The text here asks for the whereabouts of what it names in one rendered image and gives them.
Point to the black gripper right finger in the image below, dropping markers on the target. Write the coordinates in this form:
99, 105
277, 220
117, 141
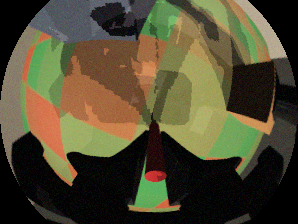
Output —
186, 171

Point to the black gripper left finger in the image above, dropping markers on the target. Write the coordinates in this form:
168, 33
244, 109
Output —
123, 169

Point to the red peg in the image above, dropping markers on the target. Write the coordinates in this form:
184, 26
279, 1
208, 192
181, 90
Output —
154, 163

